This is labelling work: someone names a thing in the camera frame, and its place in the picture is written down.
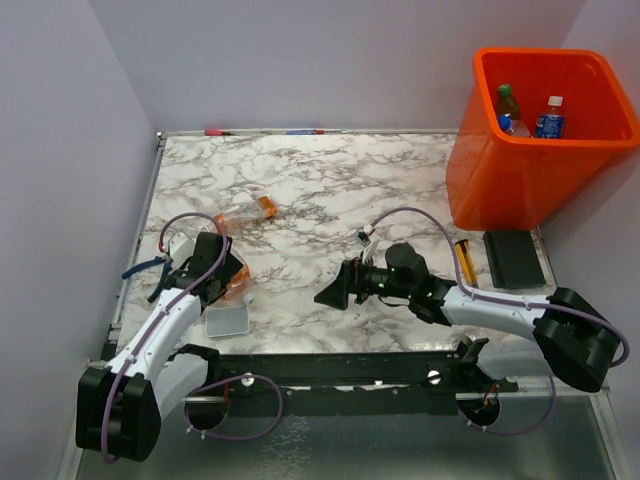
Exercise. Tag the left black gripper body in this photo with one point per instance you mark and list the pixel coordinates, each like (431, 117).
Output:
(228, 270)

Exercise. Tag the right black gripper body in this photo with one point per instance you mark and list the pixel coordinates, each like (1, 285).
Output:
(371, 280)

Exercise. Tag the large orange label bottle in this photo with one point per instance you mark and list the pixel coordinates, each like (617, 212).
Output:
(239, 288)

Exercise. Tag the green cap tea bottle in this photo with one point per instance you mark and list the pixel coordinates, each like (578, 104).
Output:
(506, 103)

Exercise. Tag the small blue label bottle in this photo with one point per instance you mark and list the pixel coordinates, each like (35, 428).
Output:
(550, 122)

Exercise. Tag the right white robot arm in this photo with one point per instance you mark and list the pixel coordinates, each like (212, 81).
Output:
(573, 344)

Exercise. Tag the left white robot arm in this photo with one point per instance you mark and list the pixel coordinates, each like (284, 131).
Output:
(120, 407)

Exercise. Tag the orange plastic bin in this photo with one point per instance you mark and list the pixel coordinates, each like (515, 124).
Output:
(496, 181)

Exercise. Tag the orange label crushed bottle left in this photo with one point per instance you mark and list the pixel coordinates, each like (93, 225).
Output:
(255, 211)

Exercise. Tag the yellow pencil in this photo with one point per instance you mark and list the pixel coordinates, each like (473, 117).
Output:
(462, 248)

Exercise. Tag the black box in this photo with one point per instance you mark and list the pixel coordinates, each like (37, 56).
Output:
(513, 260)

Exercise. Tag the red marker pen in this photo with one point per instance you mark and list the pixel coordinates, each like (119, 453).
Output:
(217, 133)

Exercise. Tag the blue red pen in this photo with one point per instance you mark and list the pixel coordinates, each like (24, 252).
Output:
(312, 132)

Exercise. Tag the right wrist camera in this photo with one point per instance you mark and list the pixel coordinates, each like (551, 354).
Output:
(368, 241)

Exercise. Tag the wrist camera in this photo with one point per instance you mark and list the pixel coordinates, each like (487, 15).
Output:
(368, 241)
(177, 250)

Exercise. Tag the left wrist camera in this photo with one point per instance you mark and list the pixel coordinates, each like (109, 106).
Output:
(177, 250)

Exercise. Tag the black base frame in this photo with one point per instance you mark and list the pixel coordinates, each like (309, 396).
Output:
(351, 384)

